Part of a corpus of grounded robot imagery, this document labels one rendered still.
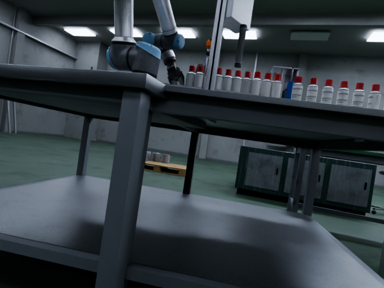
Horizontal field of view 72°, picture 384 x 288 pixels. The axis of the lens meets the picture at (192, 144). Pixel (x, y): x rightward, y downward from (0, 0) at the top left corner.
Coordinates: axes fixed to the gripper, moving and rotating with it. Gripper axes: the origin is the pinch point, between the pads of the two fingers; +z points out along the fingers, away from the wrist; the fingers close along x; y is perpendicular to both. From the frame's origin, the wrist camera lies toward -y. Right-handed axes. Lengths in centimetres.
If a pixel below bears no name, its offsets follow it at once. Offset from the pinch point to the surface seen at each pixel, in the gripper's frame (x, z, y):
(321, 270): -29, 99, -29
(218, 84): -20.3, 4.9, -1.9
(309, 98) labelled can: -60, 30, -2
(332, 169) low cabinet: -129, 116, 232
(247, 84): -34.6, 11.0, -1.3
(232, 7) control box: -39.5, -22.8, -17.6
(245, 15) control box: -45, -21, -9
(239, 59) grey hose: -34.0, -0.6, -10.9
